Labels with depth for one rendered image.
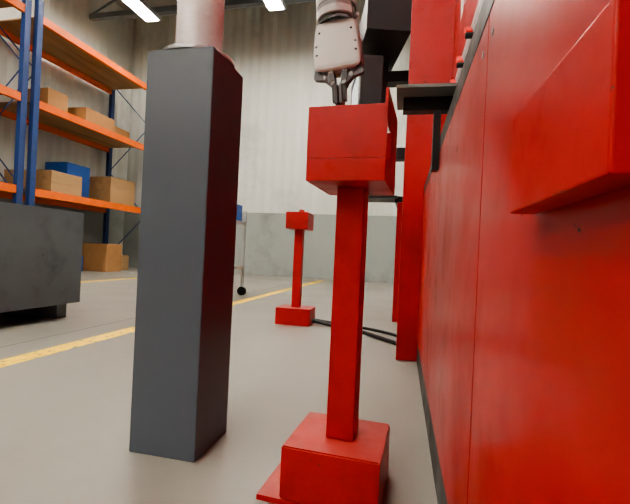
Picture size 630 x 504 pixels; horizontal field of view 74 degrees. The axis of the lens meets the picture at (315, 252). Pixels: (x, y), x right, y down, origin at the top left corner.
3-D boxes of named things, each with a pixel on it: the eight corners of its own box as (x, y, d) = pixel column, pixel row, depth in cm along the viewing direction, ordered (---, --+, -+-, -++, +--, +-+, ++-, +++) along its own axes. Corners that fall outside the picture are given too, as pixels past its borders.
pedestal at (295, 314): (282, 319, 314) (287, 210, 314) (314, 322, 308) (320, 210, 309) (274, 324, 294) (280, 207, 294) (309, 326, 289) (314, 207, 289)
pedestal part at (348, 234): (331, 426, 95) (342, 191, 95) (357, 431, 93) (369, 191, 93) (325, 437, 89) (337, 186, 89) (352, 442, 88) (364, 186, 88)
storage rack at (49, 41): (104, 268, 865) (113, 81, 866) (145, 270, 843) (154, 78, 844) (-30, 272, 602) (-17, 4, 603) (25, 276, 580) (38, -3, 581)
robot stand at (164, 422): (128, 451, 103) (147, 50, 103) (169, 423, 121) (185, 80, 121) (194, 463, 99) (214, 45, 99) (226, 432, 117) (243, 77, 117)
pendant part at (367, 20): (349, 166, 277) (355, 39, 277) (386, 168, 278) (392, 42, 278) (360, 147, 226) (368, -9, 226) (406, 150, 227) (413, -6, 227)
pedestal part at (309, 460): (288, 455, 105) (290, 408, 105) (387, 474, 98) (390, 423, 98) (255, 499, 86) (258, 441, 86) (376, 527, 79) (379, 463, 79)
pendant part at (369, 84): (348, 142, 269) (351, 87, 269) (367, 143, 269) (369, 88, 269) (358, 120, 224) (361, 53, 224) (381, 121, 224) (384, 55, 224)
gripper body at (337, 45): (363, 25, 90) (365, 76, 90) (318, 34, 93) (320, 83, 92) (357, 4, 83) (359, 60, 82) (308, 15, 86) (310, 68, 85)
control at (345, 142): (329, 195, 103) (332, 123, 103) (394, 195, 99) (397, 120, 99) (305, 180, 84) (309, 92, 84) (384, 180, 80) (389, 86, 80)
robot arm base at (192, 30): (144, 49, 103) (148, -25, 103) (185, 81, 122) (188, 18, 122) (215, 44, 99) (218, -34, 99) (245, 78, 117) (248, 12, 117)
